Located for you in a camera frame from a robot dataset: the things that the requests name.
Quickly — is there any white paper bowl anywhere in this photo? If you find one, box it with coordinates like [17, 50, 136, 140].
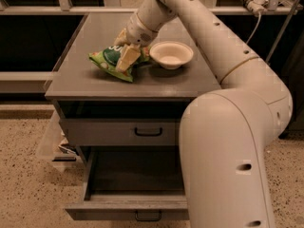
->
[149, 41, 194, 69]

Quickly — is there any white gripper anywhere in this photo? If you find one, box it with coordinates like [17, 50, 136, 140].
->
[113, 12, 159, 72]

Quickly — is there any green rice chip bag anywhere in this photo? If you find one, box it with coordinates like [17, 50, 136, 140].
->
[88, 46, 150, 83]

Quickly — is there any metal frame rail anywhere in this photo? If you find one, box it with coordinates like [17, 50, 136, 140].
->
[0, 5, 298, 17]

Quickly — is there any white power cable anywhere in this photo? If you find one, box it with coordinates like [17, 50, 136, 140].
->
[245, 11, 262, 46]

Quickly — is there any grey middle drawer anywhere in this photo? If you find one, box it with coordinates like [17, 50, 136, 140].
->
[60, 119, 179, 146]

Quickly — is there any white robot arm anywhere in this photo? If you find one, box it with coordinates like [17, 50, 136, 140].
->
[115, 0, 293, 228]

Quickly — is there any white power strip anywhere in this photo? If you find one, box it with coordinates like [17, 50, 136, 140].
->
[240, 0, 268, 16]

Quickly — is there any open grey bottom drawer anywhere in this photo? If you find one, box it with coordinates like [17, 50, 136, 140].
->
[66, 146, 189, 222]

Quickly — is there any grey drawer cabinet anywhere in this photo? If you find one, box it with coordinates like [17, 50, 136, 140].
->
[46, 13, 219, 162]

